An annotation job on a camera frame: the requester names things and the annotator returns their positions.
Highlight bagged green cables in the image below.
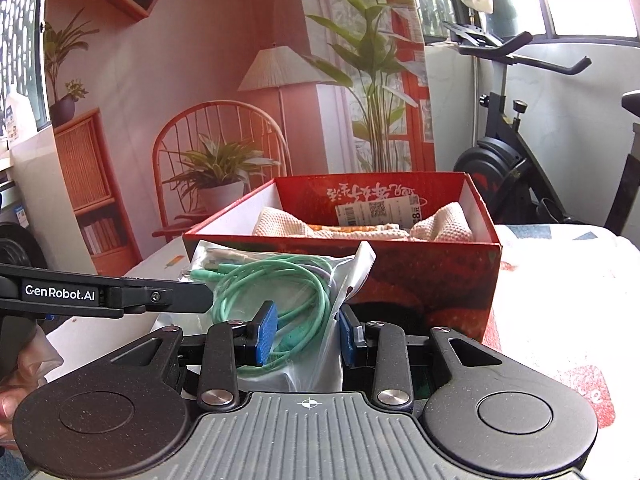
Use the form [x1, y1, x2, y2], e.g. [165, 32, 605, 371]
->
[154, 238, 378, 394]

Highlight cream knitted cloth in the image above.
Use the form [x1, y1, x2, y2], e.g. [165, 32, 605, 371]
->
[252, 203, 474, 243]

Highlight left hand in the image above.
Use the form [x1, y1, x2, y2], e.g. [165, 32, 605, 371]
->
[1, 325, 64, 446]

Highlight red strawberry cardboard box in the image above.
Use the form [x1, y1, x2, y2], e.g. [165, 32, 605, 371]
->
[184, 172, 502, 340]

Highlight orange fabric in box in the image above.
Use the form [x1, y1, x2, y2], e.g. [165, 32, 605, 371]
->
[303, 224, 410, 240]

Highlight white patterned table cover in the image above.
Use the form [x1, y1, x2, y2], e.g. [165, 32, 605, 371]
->
[44, 223, 640, 480]

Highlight black exercise bike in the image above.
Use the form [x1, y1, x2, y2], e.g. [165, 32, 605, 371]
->
[441, 0, 640, 238]

